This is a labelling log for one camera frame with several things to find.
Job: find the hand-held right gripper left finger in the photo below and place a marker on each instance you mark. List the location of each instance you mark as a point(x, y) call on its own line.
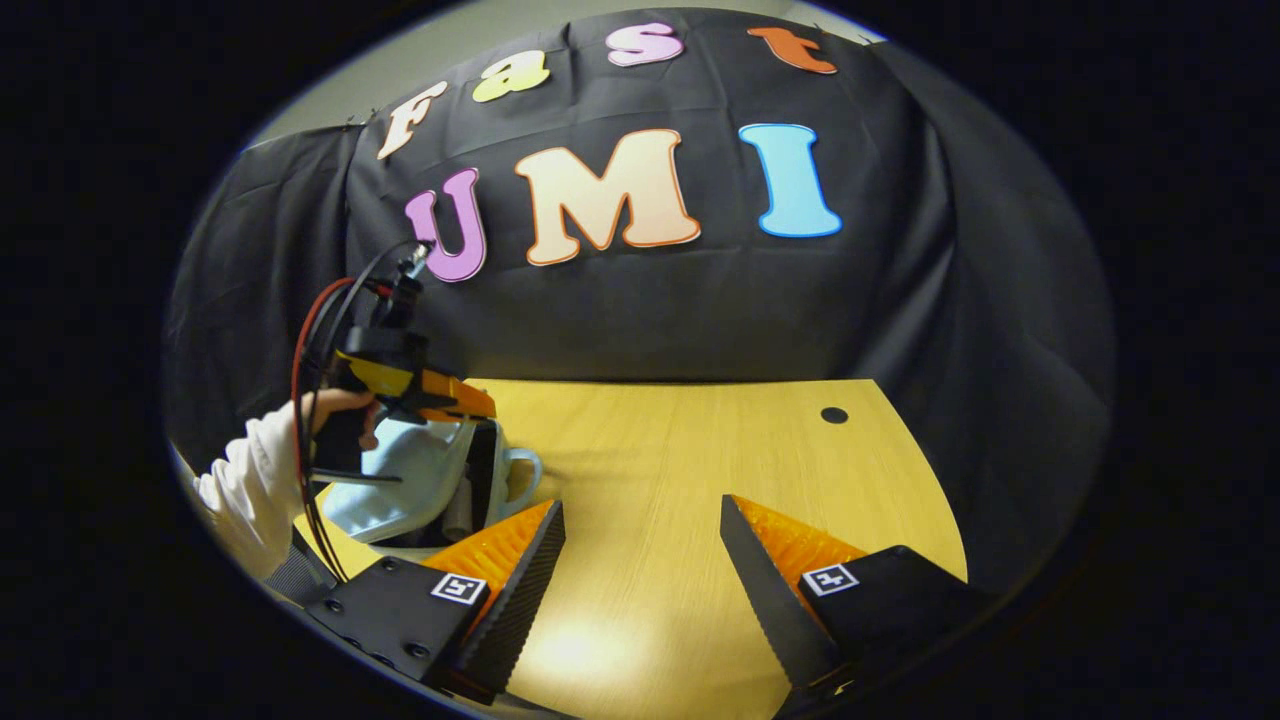
point(530, 590)

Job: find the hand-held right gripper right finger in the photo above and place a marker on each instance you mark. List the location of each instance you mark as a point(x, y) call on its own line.
point(765, 600)

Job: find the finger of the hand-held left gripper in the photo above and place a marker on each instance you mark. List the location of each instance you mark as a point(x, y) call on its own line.
point(460, 398)

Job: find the black backdrop cloth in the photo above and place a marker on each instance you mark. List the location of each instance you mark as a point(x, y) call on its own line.
point(700, 320)

